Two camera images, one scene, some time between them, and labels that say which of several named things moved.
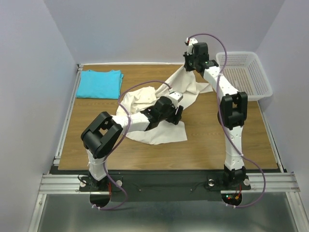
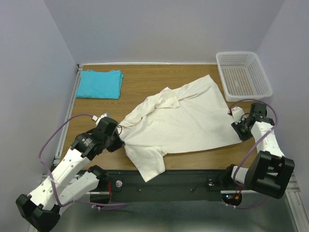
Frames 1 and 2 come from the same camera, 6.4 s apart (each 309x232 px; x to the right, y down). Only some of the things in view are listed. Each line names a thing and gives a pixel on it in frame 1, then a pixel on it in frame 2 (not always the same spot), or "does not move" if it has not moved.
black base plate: x=164 y=185 does not move
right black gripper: x=188 y=67 -> x=242 y=136
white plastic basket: x=244 y=70 does not move
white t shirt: x=139 y=100 -> x=190 y=117
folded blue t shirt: x=100 y=84 does not move
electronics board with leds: x=231 y=198 does not move
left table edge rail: x=68 y=116 does not move
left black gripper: x=175 y=118 -> x=119 y=143
